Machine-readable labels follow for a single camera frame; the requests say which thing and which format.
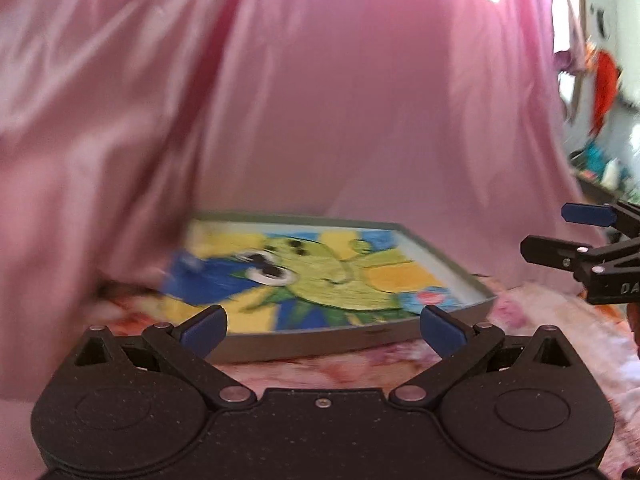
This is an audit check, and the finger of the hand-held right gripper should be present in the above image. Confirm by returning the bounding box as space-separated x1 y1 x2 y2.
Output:
520 234 640 283
561 202 640 239

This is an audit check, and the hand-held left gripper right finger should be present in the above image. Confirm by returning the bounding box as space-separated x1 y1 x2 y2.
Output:
389 305 573 408

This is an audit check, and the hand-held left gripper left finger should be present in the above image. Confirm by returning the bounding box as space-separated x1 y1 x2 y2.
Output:
74 305 257 409

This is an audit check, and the grey cardboard box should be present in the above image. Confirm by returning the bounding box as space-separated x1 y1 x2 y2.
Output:
187 210 498 364

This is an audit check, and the floral bed sheet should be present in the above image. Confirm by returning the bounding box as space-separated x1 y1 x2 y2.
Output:
100 280 640 480

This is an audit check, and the colourful drawing paper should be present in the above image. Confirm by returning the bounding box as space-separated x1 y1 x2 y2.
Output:
160 220 473 336

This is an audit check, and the red hanging cloth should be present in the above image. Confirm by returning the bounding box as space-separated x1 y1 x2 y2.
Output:
592 50 622 133

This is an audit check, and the purple hanging cloth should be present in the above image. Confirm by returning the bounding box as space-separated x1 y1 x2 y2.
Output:
552 46 590 77

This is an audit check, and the pink quilt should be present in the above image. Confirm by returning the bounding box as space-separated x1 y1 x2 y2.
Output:
0 0 261 480

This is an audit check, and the pink curtain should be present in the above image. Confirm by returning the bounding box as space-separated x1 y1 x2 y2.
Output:
190 0 588 293

